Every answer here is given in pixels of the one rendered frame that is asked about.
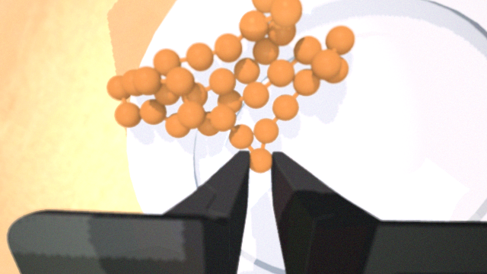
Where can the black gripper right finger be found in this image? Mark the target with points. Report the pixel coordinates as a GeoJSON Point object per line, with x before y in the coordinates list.
{"type": "Point", "coordinates": [322, 232]}

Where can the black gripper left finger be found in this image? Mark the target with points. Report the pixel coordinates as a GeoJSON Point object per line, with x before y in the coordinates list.
{"type": "Point", "coordinates": [201, 234]}

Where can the orange wooden bead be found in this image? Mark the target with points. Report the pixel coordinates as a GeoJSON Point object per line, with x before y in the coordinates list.
{"type": "Point", "coordinates": [260, 160]}
{"type": "Point", "coordinates": [340, 38]}
{"type": "Point", "coordinates": [305, 84]}
{"type": "Point", "coordinates": [165, 60]}
{"type": "Point", "coordinates": [228, 48]}
{"type": "Point", "coordinates": [231, 100]}
{"type": "Point", "coordinates": [222, 81]}
{"type": "Point", "coordinates": [285, 107]}
{"type": "Point", "coordinates": [191, 115]}
{"type": "Point", "coordinates": [264, 52]}
{"type": "Point", "coordinates": [180, 81]}
{"type": "Point", "coordinates": [326, 64]}
{"type": "Point", "coordinates": [256, 95]}
{"type": "Point", "coordinates": [127, 114]}
{"type": "Point", "coordinates": [153, 112]}
{"type": "Point", "coordinates": [266, 131]}
{"type": "Point", "coordinates": [280, 36]}
{"type": "Point", "coordinates": [199, 57]}
{"type": "Point", "coordinates": [262, 5]}
{"type": "Point", "coordinates": [281, 73]}
{"type": "Point", "coordinates": [206, 128]}
{"type": "Point", "coordinates": [242, 137]}
{"type": "Point", "coordinates": [174, 128]}
{"type": "Point", "coordinates": [253, 26]}
{"type": "Point", "coordinates": [115, 90]}
{"type": "Point", "coordinates": [223, 118]}
{"type": "Point", "coordinates": [147, 80]}
{"type": "Point", "coordinates": [286, 13]}
{"type": "Point", "coordinates": [198, 94]}
{"type": "Point", "coordinates": [343, 73]}
{"type": "Point", "coordinates": [165, 97]}
{"type": "Point", "coordinates": [247, 70]}
{"type": "Point", "coordinates": [305, 49]}
{"type": "Point", "coordinates": [126, 83]}

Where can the white round board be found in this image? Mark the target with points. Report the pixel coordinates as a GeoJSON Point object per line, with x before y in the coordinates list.
{"type": "Point", "coordinates": [404, 136]}

